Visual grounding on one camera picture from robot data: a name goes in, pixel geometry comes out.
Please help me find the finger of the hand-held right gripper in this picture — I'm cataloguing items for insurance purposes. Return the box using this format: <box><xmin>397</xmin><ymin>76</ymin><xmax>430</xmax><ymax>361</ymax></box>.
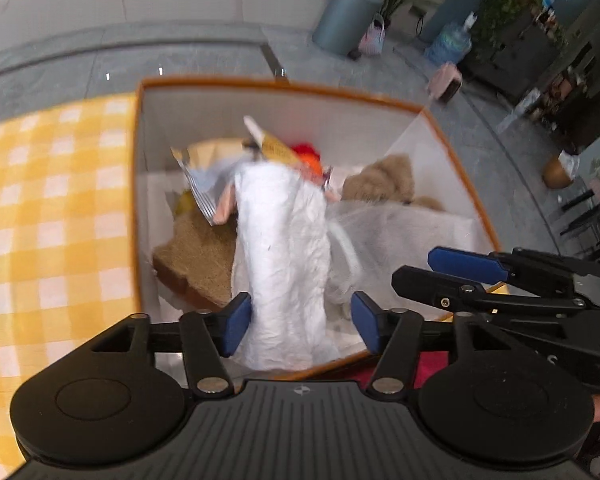
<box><xmin>391</xmin><ymin>266</ymin><xmax>588</xmax><ymax>317</ymax></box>
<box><xmin>427</xmin><ymin>246</ymin><xmax>578</xmax><ymax>288</ymax></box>

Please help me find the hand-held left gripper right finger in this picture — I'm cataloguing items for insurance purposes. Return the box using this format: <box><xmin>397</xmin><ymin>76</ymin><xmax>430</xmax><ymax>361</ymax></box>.
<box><xmin>351</xmin><ymin>290</ymin><xmax>481</xmax><ymax>401</ymax></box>

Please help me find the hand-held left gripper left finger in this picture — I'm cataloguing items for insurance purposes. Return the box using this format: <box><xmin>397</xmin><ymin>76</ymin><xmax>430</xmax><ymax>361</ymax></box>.
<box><xmin>90</xmin><ymin>291</ymin><xmax>253</xmax><ymax>397</ymax></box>

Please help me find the white plastic bag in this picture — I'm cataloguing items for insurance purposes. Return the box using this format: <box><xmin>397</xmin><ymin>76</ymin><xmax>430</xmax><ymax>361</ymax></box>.
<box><xmin>325</xmin><ymin>199</ymin><xmax>482</xmax><ymax>307</ymax></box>

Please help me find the brown sponge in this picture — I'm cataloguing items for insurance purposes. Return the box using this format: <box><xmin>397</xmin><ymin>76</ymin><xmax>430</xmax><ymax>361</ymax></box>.
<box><xmin>152</xmin><ymin>207</ymin><xmax>239</xmax><ymax>311</ymax></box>

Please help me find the white cloth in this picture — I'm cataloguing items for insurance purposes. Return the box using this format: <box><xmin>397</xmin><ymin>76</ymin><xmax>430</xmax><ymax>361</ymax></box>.
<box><xmin>234</xmin><ymin>160</ymin><xmax>332</xmax><ymax>372</ymax></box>

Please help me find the brown plush toy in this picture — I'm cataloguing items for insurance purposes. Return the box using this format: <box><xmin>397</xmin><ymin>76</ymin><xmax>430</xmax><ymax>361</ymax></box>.
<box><xmin>340</xmin><ymin>154</ymin><xmax>447</xmax><ymax>212</ymax></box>

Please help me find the red strawberry toy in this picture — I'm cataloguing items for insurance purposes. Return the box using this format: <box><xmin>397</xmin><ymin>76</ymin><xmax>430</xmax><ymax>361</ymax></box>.
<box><xmin>290</xmin><ymin>141</ymin><xmax>327</xmax><ymax>179</ymax></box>

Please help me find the pale yellow cloth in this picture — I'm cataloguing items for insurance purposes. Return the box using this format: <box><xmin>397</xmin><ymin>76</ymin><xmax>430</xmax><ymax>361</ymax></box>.
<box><xmin>186</xmin><ymin>139</ymin><xmax>247</xmax><ymax>167</ymax></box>

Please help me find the yellow snack packet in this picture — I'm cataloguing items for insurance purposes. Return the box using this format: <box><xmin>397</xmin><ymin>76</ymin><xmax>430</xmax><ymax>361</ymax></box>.
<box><xmin>242</xmin><ymin>115</ymin><xmax>302</xmax><ymax>167</ymax></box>

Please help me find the orange cardboard box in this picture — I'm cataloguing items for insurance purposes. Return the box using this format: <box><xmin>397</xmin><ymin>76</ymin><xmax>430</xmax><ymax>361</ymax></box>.
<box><xmin>130</xmin><ymin>76</ymin><xmax>511</xmax><ymax>382</ymax></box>

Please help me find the red box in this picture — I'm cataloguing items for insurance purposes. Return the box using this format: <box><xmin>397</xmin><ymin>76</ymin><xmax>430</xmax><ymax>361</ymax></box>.
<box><xmin>350</xmin><ymin>351</ymin><xmax>451</xmax><ymax>392</ymax></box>

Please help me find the brown round pot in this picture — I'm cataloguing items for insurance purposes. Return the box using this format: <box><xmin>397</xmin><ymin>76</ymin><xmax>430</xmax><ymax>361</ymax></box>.
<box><xmin>542</xmin><ymin>152</ymin><xmax>581</xmax><ymax>189</ymax></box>

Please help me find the white standing bag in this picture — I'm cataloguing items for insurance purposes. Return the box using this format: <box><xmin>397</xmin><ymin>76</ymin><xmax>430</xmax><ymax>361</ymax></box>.
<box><xmin>497</xmin><ymin>87</ymin><xmax>542</xmax><ymax>132</ymax></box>

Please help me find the pink heater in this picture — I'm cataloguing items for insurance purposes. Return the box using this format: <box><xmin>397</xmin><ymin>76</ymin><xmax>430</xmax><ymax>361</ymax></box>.
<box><xmin>427</xmin><ymin>62</ymin><xmax>464</xmax><ymax>107</ymax></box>

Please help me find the yellow checked mat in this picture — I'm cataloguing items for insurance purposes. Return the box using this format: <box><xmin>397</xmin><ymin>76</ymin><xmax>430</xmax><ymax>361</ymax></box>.
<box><xmin>0</xmin><ymin>94</ymin><xmax>142</xmax><ymax>463</ymax></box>

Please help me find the dark cabinet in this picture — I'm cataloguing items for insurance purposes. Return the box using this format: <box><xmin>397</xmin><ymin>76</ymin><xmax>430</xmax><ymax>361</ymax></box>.
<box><xmin>465</xmin><ymin>10</ymin><xmax>572</xmax><ymax>107</ymax></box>

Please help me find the blue water bottle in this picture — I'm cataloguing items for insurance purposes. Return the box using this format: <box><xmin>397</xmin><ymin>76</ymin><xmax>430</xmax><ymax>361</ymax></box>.
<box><xmin>425</xmin><ymin>12</ymin><xmax>474</xmax><ymax>67</ymax></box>

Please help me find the small pastel basket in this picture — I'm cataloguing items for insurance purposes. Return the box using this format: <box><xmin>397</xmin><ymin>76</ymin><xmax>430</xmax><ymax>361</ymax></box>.
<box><xmin>358</xmin><ymin>15</ymin><xmax>387</xmax><ymax>57</ymax></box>

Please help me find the ivy plant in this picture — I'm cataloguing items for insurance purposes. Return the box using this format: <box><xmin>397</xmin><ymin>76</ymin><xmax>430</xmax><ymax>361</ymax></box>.
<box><xmin>472</xmin><ymin>0</ymin><xmax>547</xmax><ymax>57</ymax></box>

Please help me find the grey trash bin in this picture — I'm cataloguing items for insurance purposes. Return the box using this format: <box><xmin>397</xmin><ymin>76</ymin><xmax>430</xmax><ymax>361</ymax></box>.
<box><xmin>312</xmin><ymin>0</ymin><xmax>383</xmax><ymax>57</ymax></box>

